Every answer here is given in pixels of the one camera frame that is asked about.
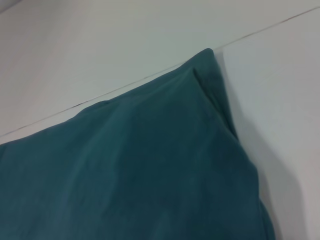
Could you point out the teal FREE print t-shirt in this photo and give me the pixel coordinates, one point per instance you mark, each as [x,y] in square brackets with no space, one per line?
[137,162]

